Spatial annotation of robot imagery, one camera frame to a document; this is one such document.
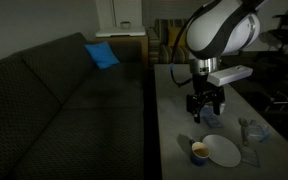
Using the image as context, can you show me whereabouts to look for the striped armchair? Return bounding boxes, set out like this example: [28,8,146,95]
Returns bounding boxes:
[146,18,198,65]

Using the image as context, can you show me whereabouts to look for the white plate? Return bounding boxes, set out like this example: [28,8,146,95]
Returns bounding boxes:
[201,133,242,168]

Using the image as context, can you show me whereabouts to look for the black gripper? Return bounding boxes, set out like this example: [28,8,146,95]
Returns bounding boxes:
[185,74,226,124]

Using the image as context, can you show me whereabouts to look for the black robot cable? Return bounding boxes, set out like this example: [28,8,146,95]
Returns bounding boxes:
[169,1,218,88]

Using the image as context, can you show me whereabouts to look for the yellow throw pillow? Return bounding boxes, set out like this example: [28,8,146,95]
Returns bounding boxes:
[167,26,188,48]

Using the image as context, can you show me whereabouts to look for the white board on side table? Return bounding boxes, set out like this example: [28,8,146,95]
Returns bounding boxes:
[95,26,147,38]

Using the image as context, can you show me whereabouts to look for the blue plastic packet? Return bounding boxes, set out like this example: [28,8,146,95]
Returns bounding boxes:
[202,111,224,129]

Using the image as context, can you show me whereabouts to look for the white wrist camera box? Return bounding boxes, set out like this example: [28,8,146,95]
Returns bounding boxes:
[207,65,254,88]

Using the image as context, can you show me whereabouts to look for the dark textured fabric sofa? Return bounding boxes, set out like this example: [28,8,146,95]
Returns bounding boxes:
[0,32,148,180]

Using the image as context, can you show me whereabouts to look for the clear flat plastic packet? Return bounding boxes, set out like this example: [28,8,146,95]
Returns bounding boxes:
[239,146,262,168]

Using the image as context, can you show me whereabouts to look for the grey coffee table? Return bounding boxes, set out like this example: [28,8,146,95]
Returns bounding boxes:
[153,63,288,180]

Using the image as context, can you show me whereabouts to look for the blue throw pillow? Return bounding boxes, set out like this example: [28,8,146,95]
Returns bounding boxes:
[83,41,121,70]

